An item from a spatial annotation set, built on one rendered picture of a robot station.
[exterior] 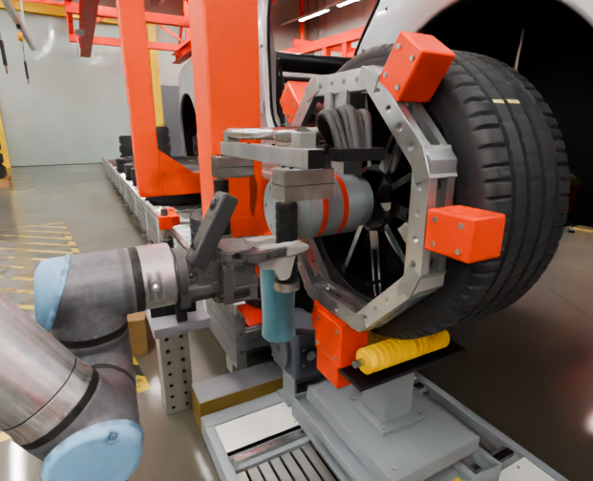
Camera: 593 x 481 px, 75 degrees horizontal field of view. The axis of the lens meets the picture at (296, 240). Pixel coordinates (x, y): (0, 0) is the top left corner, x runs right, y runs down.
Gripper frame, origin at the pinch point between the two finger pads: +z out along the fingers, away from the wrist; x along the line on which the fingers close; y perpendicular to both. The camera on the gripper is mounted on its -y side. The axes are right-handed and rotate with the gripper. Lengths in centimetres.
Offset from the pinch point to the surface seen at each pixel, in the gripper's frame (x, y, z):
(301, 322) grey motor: -45, 42, 26
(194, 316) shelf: -57, 38, -5
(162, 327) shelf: -54, 38, -15
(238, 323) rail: -70, 51, 13
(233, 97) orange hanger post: -60, -27, 12
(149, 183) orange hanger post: -252, 21, 13
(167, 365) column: -73, 63, -12
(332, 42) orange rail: -825, -222, 549
